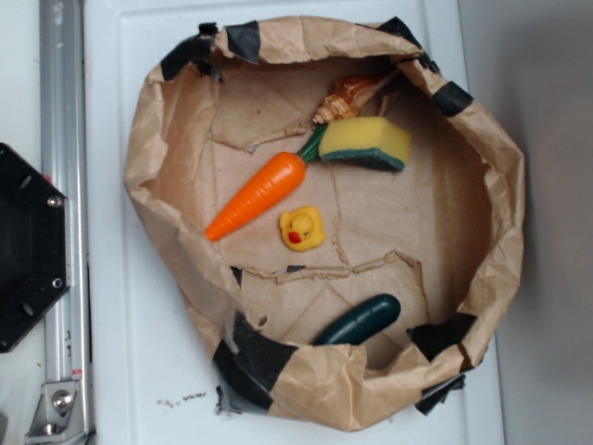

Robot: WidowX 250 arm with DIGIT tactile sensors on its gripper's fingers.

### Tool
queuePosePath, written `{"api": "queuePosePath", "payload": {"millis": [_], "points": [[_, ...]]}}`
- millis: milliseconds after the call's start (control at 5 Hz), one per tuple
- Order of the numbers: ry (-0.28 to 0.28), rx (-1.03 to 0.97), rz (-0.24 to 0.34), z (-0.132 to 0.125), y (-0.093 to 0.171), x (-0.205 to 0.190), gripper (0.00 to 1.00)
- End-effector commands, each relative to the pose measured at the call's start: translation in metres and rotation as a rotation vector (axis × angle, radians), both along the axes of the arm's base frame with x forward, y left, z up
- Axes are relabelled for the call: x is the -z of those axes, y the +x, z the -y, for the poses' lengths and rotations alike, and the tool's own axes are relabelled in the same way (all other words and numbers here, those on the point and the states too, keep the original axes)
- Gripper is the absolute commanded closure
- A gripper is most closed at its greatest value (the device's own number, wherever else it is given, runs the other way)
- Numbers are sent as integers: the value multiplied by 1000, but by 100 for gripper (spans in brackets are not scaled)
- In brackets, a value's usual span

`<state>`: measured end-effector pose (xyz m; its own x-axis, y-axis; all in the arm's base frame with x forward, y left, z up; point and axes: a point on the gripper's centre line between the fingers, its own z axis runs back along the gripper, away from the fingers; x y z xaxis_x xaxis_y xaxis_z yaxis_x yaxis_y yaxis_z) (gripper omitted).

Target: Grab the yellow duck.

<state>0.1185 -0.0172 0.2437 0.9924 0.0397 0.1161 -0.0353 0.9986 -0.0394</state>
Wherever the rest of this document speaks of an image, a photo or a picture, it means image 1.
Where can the aluminium extrusion rail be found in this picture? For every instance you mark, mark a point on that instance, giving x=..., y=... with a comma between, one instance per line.
x=68, y=352

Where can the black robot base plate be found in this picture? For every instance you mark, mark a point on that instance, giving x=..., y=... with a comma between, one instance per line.
x=34, y=255

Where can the brown spiral seashell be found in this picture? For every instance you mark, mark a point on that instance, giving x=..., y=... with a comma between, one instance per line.
x=348, y=98

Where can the dark green toy cucumber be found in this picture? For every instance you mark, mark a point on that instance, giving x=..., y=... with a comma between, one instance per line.
x=361, y=322

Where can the silver corner bracket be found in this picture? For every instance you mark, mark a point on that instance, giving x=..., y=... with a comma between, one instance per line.
x=59, y=414

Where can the yellow green kitchen sponge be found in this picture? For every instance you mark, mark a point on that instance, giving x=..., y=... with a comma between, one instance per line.
x=370, y=142

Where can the orange plastic toy carrot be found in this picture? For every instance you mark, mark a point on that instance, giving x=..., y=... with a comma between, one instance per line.
x=271, y=184

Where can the yellow rubber duck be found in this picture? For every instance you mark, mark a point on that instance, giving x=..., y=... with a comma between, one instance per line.
x=302, y=229

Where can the brown paper bag bin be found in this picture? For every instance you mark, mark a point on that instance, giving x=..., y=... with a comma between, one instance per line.
x=444, y=236

